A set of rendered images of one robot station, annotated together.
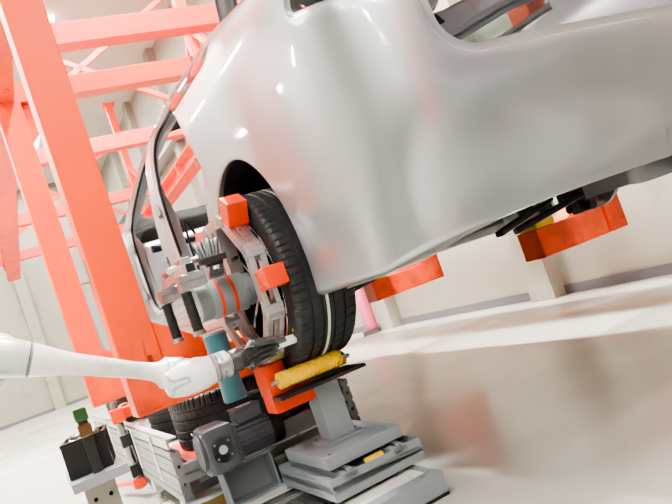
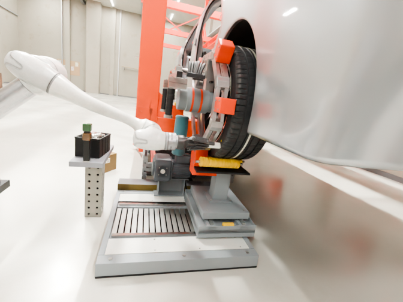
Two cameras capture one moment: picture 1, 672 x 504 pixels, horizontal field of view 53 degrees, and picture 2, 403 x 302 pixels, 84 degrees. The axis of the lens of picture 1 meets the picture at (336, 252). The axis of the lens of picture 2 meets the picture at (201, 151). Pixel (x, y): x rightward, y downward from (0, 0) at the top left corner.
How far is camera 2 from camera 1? 110 cm
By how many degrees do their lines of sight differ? 20
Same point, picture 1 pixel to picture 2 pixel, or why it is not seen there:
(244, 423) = (179, 163)
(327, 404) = (219, 181)
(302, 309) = (232, 133)
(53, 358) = (66, 90)
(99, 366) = (98, 108)
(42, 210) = not seen: hidden behind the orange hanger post
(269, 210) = (245, 62)
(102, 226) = (155, 29)
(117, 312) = (144, 79)
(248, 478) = (171, 184)
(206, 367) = (160, 139)
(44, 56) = not seen: outside the picture
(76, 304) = not seen: hidden behind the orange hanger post
